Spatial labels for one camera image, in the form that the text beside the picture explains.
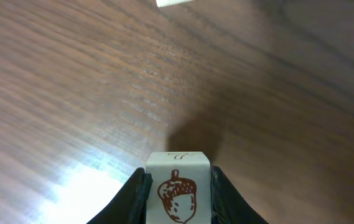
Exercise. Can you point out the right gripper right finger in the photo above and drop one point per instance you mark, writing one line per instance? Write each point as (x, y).
(228, 206)

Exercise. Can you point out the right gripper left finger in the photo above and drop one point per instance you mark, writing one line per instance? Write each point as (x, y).
(129, 205)

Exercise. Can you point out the white block black drawing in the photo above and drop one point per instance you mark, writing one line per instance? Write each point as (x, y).
(164, 3)

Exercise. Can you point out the acorn picture wooden block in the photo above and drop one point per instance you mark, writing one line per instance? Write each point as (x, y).
(180, 191)

